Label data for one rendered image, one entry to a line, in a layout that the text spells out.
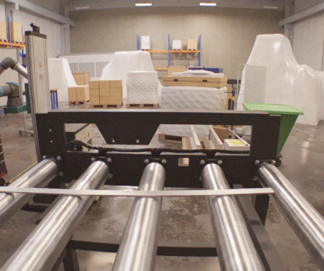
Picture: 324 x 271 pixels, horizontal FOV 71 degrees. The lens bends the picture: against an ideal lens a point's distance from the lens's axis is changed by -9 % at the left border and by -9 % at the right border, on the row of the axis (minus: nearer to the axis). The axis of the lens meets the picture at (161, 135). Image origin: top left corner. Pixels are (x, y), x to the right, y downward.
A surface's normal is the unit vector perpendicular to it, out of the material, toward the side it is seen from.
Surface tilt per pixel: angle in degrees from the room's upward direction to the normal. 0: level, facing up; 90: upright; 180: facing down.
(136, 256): 14
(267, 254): 0
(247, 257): 8
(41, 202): 90
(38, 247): 31
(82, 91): 90
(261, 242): 0
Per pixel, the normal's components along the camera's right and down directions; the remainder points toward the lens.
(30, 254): 0.43, -0.87
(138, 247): 0.15, -0.95
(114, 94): 0.04, 0.25
